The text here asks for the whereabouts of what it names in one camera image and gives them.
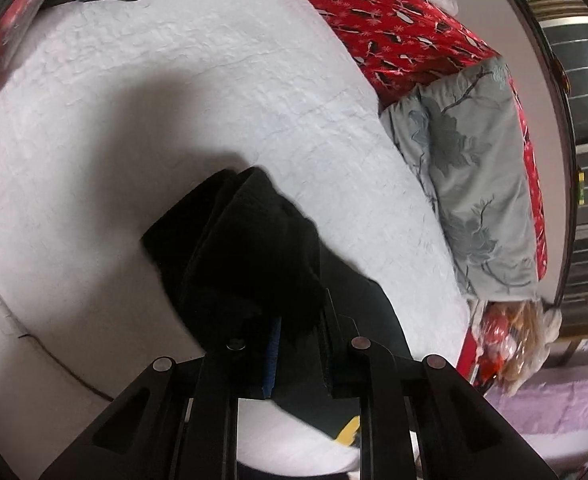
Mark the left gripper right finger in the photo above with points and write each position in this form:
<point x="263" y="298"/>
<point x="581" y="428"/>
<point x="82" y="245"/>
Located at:
<point x="420" y="419"/>

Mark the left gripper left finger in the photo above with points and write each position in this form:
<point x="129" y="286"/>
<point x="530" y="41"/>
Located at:
<point x="174" y="421"/>

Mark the black pants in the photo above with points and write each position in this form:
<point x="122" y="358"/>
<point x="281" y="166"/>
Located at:
<point x="244" y="269"/>

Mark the bag of plush toys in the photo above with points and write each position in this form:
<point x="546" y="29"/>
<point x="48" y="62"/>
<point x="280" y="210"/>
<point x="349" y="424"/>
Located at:
<point x="513" y="340"/>

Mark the purple cloth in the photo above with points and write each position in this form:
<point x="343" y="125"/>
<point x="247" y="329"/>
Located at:
<point x="553" y="401"/>

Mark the grey floral pillow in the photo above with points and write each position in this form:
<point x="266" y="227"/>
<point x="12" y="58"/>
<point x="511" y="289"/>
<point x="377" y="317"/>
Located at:
<point x="462" y="139"/>

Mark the white quilted bedspread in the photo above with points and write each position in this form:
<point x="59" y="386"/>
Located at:
<point x="113" y="112"/>

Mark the red patterned quilt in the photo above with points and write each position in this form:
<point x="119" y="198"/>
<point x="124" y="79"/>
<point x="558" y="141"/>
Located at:
<point x="399" y="44"/>

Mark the dark wooden headboard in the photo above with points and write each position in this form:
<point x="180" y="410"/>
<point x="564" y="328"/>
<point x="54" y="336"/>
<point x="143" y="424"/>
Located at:
<point x="539" y="81"/>

